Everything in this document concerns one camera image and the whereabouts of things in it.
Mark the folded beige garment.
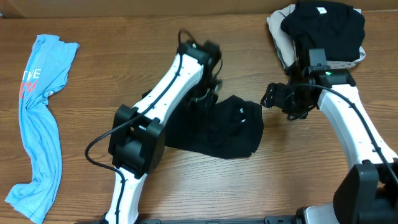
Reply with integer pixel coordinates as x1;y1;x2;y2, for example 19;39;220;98
266;4;366;70

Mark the light blue cloth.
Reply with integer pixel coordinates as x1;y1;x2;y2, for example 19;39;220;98
5;34;80;223

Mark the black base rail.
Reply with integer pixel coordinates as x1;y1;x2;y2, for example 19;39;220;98
74;215;299;224

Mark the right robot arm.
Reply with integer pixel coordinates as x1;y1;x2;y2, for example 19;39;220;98
261;49;397;224

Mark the folded black shirt on pile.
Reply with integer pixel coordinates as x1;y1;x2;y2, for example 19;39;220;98
280;1;365;62

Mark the black t-shirt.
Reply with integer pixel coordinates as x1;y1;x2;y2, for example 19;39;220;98
165;95;264;159

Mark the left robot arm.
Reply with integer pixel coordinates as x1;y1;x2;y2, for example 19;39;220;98
100;40;222;223

